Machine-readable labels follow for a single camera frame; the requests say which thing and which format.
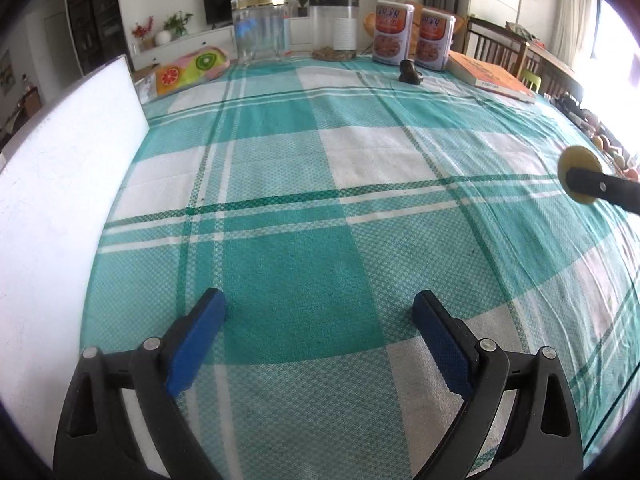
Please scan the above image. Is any green apple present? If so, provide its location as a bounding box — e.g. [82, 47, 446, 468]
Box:
[558, 145, 602, 205]

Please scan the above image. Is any orange book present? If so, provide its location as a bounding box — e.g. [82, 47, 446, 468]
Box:
[447, 51, 536, 103]

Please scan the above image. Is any dark wooden chair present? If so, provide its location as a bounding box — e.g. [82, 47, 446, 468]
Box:
[462, 16, 529, 78]

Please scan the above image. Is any white window curtain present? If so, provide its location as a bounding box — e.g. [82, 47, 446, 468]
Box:
[550, 0, 598, 68]

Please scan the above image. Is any small dark figurine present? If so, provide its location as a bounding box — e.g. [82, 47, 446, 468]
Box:
[399, 58, 423, 86]

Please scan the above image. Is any right pink canister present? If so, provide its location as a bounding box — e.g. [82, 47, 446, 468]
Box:
[414, 8, 456, 72]

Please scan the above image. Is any pink canister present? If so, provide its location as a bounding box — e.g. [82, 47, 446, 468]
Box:
[372, 0, 414, 66]
[414, 8, 456, 72]

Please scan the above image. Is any white cardboard box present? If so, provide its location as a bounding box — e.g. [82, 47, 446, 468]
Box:
[0, 58, 149, 465]

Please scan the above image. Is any left pink canister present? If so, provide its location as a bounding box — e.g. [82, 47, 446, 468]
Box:
[372, 0, 414, 66]

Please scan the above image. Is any teal plaid tablecloth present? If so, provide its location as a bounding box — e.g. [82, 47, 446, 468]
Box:
[81, 58, 639, 479]

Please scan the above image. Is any black lid plastic jar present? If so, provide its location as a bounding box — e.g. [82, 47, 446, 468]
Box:
[309, 0, 359, 62]

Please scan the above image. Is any brown cardboard box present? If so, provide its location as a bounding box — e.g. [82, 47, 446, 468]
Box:
[132, 63, 160, 104]

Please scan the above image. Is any small potted plant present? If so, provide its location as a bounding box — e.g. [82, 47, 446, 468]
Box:
[295, 0, 309, 18]

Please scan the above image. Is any fruit print pouch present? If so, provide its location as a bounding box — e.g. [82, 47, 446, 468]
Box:
[154, 47, 230, 96]

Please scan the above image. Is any white tv cabinet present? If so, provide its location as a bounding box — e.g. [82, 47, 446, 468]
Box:
[132, 18, 312, 70]

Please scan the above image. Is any gold lid glass jar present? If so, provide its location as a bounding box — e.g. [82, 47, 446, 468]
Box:
[231, 0, 288, 66]

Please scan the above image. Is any red flower vase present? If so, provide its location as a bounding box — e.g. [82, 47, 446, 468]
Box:
[131, 15, 154, 52]

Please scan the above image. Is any dark glass cabinet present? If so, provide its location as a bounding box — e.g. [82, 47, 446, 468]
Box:
[65, 0, 130, 76]

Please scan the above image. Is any green plant white vase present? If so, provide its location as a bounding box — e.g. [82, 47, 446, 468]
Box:
[154, 11, 193, 47]

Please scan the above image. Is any wall painting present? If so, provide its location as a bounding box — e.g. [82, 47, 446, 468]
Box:
[0, 50, 15, 96]

